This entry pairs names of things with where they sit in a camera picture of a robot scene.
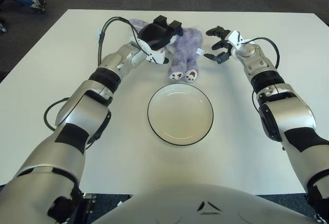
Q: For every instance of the grey white sneaker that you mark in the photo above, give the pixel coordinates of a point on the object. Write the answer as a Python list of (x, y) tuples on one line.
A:
[(38, 4)]

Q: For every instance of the purple plush bunny doll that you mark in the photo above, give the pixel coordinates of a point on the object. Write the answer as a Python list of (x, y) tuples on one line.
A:
[(187, 46)]

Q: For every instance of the black metal frame part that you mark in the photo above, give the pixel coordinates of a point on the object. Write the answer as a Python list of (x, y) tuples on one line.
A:
[(86, 208)]

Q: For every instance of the white plate with black rim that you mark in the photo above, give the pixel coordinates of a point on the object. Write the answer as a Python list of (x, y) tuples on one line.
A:
[(180, 116)]

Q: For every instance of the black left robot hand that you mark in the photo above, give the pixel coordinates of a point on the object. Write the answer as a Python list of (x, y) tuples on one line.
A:
[(154, 35)]

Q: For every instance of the small blue packet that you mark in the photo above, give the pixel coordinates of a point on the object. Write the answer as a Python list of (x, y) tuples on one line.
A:
[(3, 28)]

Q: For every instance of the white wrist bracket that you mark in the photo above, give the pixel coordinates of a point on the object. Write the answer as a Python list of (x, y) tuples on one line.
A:
[(235, 37), (156, 57)]

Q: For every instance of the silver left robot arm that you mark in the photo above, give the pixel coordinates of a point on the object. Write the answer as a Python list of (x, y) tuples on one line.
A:
[(77, 111)]

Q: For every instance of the grey robot torso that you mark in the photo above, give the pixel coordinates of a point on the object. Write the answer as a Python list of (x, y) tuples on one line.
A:
[(192, 208)]

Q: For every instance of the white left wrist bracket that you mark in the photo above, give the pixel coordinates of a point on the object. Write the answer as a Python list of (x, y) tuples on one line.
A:
[(156, 57)]

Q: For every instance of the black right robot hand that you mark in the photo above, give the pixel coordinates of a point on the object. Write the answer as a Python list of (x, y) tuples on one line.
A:
[(222, 58)]

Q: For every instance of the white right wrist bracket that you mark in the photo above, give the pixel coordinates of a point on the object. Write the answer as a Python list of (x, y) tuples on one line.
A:
[(235, 37)]

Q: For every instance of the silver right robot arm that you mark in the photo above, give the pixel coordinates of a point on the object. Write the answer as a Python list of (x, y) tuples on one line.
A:
[(288, 116)]

